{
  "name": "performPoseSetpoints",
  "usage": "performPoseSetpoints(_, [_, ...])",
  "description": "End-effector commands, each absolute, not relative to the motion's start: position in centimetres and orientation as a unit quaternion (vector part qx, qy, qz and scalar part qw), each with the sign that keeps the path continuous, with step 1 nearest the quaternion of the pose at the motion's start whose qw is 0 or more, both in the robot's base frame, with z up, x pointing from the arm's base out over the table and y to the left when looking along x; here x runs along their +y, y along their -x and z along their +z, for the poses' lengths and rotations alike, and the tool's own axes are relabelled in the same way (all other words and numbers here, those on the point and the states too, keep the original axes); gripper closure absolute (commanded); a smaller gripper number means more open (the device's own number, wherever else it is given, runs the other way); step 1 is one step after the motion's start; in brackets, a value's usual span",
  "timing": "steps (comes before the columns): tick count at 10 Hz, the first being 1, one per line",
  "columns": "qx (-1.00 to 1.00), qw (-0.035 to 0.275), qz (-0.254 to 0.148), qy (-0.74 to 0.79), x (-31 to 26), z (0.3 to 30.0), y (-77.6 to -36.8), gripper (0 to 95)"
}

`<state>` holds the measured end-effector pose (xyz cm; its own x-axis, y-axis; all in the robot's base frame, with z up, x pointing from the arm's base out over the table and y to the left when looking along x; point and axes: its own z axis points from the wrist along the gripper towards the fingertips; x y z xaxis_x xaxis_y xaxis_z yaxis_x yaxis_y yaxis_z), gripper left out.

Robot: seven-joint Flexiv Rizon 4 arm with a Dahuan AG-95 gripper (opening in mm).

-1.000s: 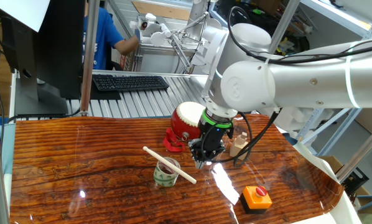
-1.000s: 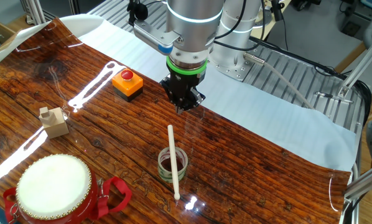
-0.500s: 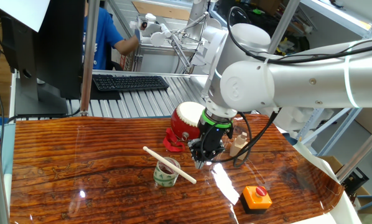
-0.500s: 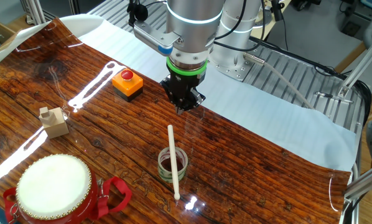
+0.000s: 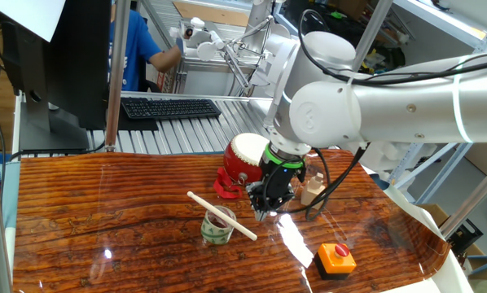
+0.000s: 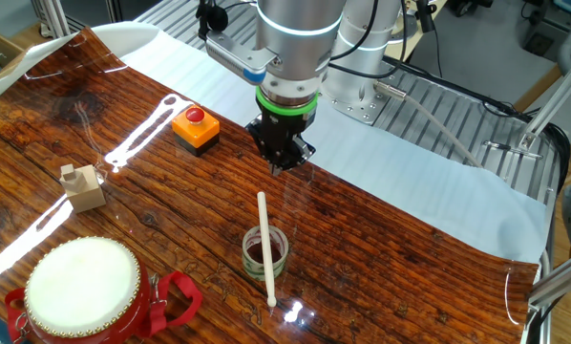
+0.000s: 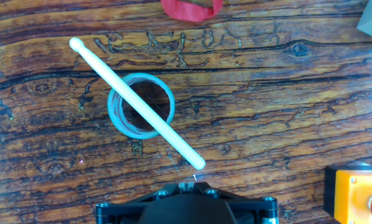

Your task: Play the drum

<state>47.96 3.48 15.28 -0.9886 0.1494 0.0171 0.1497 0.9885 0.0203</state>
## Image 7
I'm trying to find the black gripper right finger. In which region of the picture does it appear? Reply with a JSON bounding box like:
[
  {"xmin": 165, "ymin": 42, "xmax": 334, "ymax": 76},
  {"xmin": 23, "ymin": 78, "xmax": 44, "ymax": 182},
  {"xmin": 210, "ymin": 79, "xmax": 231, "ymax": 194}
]
[{"xmin": 193, "ymin": 182, "xmax": 279, "ymax": 224}]

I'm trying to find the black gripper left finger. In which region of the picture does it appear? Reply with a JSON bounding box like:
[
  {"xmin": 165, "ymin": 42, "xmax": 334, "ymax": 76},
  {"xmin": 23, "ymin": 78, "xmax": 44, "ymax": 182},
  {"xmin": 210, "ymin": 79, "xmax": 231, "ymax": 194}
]
[{"xmin": 95, "ymin": 182, "xmax": 184, "ymax": 224}]

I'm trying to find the white wooden drumstick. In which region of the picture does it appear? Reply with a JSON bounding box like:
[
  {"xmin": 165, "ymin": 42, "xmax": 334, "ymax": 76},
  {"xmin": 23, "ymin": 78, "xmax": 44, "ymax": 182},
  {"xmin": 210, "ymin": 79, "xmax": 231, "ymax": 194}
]
[{"xmin": 68, "ymin": 37, "xmax": 207, "ymax": 171}]

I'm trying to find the wood grain table mat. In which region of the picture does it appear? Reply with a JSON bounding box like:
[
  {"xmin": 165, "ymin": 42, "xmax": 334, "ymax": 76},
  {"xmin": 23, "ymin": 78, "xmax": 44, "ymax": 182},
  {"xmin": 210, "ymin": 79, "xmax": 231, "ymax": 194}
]
[{"xmin": 0, "ymin": 0, "xmax": 372, "ymax": 224}]

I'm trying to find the patterned adhesive tape roll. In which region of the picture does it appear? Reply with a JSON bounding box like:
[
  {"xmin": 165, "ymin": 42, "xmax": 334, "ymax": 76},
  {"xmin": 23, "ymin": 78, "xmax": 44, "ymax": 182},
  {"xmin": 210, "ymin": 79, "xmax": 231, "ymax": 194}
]
[{"xmin": 107, "ymin": 72, "xmax": 176, "ymax": 140}]

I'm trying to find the orange emergency stop button box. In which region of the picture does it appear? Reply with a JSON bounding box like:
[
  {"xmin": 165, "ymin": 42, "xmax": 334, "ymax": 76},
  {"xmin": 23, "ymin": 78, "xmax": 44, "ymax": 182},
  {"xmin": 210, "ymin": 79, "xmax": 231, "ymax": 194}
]
[{"xmin": 323, "ymin": 164, "xmax": 372, "ymax": 224}]

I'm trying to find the red drum with strap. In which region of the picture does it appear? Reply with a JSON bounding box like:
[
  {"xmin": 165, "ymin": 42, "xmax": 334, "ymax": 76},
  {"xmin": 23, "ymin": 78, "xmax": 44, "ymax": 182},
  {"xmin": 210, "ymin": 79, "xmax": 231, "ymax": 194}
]
[{"xmin": 160, "ymin": 0, "xmax": 224, "ymax": 23}]

